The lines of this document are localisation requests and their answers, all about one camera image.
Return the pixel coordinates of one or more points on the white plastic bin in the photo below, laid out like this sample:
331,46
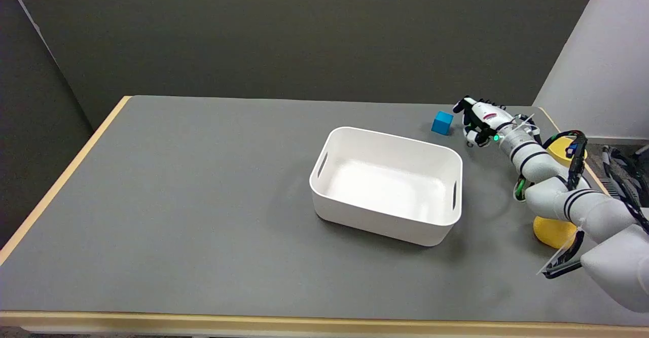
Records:
388,183

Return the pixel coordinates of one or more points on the blue cube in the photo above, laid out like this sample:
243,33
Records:
442,122

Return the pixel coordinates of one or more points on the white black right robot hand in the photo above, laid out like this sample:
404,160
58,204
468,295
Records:
485,117

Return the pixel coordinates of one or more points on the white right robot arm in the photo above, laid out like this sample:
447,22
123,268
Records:
573,196

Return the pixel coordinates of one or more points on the yellow plastic container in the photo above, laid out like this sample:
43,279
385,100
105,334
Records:
560,191

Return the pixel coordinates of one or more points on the grey table mat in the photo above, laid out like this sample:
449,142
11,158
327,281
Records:
284,206

